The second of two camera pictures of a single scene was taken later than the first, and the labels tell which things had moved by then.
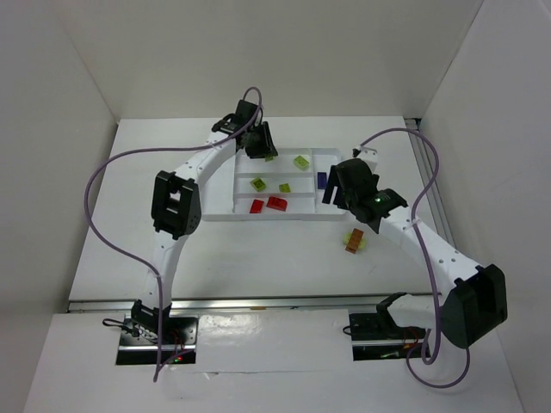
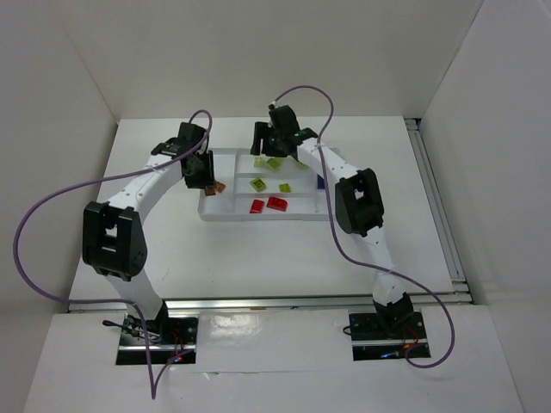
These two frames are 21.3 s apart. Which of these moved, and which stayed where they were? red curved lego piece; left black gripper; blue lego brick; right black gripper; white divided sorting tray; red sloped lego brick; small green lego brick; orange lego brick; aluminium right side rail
Moved: orange lego brick; right black gripper; left black gripper
Stayed: red curved lego piece; white divided sorting tray; red sloped lego brick; small green lego brick; aluminium right side rail; blue lego brick
